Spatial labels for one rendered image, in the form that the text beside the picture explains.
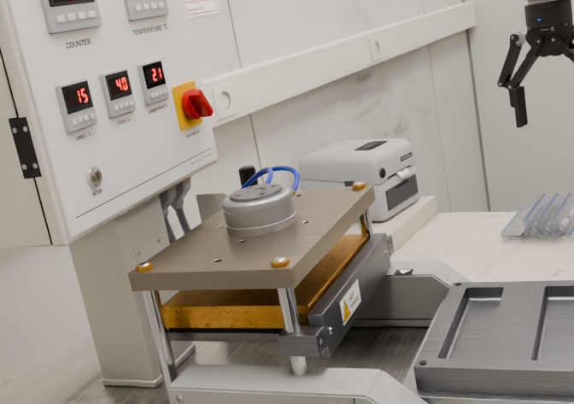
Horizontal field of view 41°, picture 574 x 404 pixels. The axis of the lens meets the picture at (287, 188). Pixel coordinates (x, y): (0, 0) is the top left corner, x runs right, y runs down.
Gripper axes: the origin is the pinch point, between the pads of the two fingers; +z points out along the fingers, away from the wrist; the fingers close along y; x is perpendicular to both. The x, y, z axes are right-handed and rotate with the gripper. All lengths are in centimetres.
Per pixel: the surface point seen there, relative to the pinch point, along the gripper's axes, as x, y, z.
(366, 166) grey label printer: -11, 52, 13
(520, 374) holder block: 71, -27, 7
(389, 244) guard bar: 57, -3, 2
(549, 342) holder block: 63, -26, 8
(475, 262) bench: -4.8, 22.9, 31.3
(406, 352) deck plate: 62, -8, 13
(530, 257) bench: -10.3, 13.4, 31.2
